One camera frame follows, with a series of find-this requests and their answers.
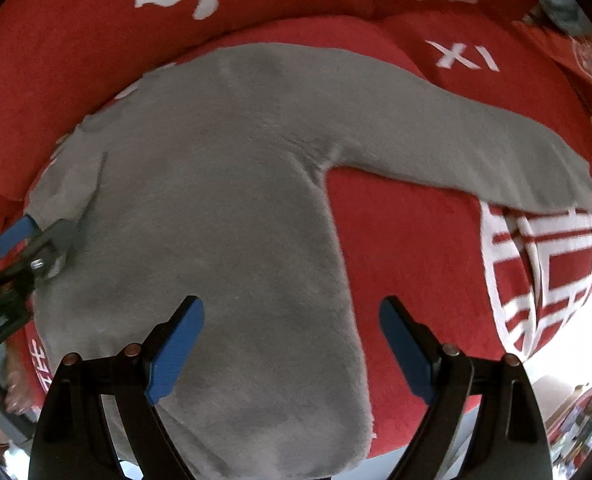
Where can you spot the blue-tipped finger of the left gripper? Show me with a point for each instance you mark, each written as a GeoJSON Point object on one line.
{"type": "Point", "coordinates": [22, 230]}

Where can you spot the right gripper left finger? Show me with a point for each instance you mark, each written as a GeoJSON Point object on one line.
{"type": "Point", "coordinates": [72, 439]}

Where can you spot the dark grey cloth item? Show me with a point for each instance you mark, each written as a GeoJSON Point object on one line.
{"type": "Point", "coordinates": [568, 16]}

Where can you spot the person's left hand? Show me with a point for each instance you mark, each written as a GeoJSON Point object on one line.
{"type": "Point", "coordinates": [16, 397]}

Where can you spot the grey fleece garment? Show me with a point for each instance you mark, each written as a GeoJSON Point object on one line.
{"type": "Point", "coordinates": [208, 180]}

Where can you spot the red pillow with white print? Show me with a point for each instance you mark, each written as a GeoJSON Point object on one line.
{"type": "Point", "coordinates": [573, 56]}

